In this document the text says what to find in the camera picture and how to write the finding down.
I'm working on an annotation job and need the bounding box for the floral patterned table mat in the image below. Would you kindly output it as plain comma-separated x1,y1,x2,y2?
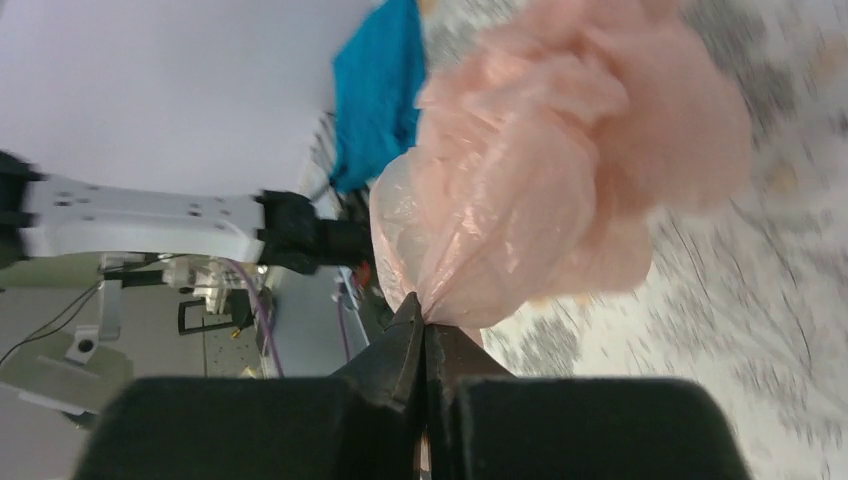
416,1,847,479

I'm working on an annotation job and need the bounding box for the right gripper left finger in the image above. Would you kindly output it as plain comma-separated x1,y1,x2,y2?
74,294,423,479

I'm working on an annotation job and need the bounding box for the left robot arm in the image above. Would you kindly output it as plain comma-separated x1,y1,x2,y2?
1,152,373,275

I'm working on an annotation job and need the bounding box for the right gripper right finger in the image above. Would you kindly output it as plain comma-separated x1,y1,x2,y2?
424,325,749,479

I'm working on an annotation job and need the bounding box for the bright blue cloth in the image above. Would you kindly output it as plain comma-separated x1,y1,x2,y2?
330,0,427,193

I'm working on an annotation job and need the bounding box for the pink plastic trash bag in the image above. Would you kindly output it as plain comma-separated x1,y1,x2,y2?
370,1,752,328

